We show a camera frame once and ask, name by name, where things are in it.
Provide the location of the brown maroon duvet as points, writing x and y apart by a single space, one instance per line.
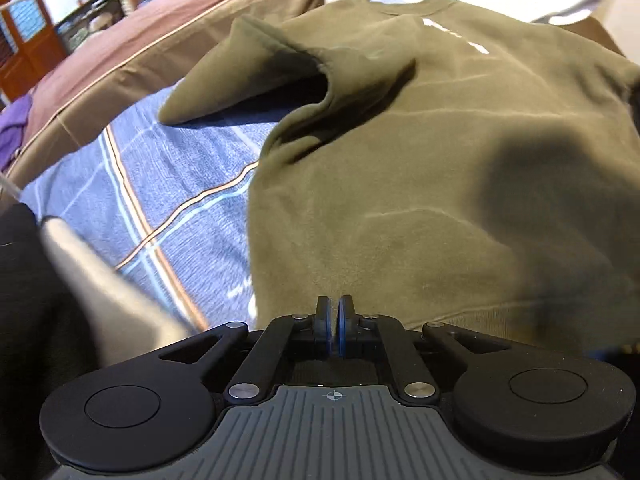
135 45

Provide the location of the grey blurred cloth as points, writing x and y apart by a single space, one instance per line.
110 290

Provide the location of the cluttered wooden shelf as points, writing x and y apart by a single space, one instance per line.
100 5

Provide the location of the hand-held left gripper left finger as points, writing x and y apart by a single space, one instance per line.
323 327

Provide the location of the wooden lattice door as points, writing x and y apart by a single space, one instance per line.
25 45

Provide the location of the purple cloth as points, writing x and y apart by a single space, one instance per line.
12 127

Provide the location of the person's black clothing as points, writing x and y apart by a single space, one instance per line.
30 340

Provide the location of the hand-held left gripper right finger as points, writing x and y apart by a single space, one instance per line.
345 327

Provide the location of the blue plaid bedsheet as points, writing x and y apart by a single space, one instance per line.
175 195

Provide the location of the olive green sweatshirt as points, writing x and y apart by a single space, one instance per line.
415 175

